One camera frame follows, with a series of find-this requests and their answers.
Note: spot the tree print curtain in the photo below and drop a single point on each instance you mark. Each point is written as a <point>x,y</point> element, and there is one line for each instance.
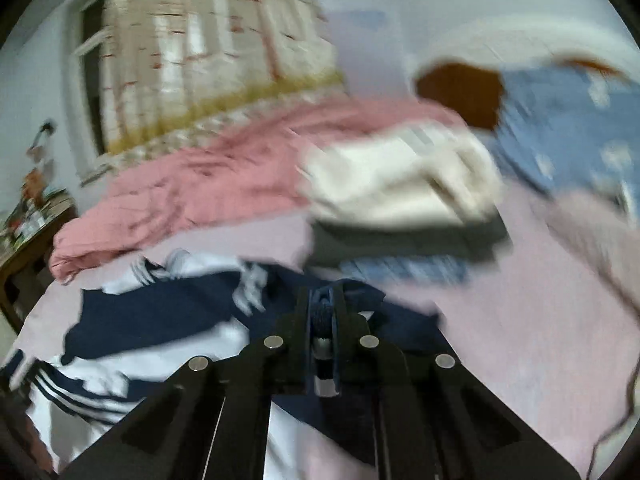
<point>200,35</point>

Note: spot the pink checked quilt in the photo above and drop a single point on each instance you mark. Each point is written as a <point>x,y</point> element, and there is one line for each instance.
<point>200,180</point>

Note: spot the white framed window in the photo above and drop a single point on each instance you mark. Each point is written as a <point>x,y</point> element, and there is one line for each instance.
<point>92,85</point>

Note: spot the cream folded garment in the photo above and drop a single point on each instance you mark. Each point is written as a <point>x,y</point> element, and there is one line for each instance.
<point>390,180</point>

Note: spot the blue floral pillow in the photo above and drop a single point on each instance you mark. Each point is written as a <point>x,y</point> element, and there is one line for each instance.
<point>560,120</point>

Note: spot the white and wood headboard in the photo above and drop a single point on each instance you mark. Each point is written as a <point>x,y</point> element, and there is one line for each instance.
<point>460,95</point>

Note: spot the wooden desk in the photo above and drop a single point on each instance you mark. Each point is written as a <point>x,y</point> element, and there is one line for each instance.
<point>30,255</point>

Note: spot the white and navy jacket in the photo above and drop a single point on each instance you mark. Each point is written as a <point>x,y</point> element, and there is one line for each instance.
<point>150,310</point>

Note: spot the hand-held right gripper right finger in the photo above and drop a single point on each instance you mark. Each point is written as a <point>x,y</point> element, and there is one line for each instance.
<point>350,345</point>

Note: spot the blue striped folded garment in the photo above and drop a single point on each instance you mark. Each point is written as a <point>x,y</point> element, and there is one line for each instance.
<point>410,270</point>

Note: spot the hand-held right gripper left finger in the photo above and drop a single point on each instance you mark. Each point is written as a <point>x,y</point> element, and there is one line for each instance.
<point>300,340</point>

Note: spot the bed with pink sheet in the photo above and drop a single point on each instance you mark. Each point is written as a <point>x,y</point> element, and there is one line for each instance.
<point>500,335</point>

